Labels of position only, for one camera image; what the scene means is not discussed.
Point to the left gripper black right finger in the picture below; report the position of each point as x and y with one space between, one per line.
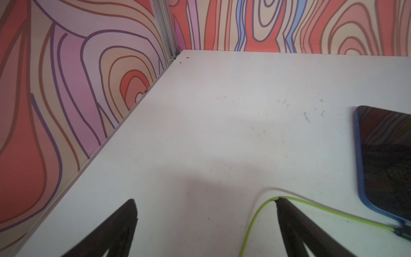
298 232

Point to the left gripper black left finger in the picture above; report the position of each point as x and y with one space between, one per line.
113 237

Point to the aluminium corner frame post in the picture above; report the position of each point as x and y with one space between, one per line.
166 29

